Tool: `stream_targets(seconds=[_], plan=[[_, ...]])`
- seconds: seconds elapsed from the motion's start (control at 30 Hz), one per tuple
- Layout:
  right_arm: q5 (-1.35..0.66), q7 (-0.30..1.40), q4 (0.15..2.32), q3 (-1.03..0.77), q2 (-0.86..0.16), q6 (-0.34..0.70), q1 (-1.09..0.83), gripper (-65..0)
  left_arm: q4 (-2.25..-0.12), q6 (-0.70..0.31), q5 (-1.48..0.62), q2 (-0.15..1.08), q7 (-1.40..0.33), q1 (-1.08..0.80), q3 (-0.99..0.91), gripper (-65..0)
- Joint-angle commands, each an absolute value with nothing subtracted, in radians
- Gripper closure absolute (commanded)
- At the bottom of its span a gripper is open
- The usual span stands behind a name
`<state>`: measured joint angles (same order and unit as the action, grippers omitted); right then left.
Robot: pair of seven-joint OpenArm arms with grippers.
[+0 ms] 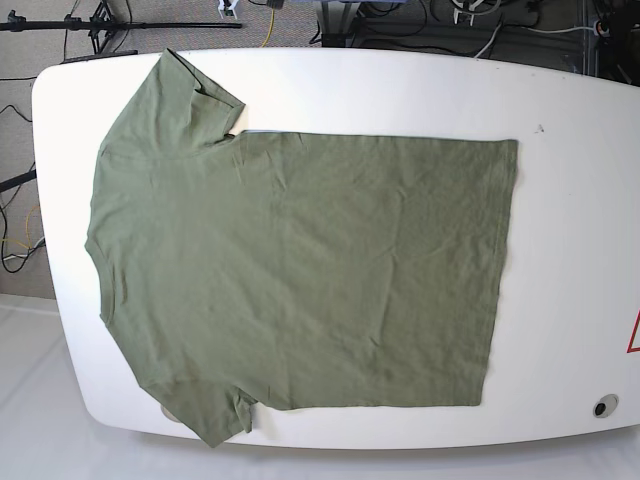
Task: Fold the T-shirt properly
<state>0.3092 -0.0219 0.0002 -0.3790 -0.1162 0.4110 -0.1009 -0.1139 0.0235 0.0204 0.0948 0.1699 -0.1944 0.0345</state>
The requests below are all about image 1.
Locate olive green T-shirt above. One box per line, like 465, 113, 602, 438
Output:
85, 51, 518, 447

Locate red triangle sticker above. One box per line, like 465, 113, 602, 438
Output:
627, 312, 640, 353

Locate left table cable grommet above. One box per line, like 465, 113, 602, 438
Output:
161, 405, 181, 423

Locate table cable grommet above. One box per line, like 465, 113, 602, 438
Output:
161, 405, 181, 423
593, 394, 619, 418

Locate yellow cable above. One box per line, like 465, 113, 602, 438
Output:
262, 6, 277, 49

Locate black floor cables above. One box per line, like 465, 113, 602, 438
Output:
0, 103, 46, 274

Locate right table cable grommet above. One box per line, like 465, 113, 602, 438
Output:
593, 394, 619, 418

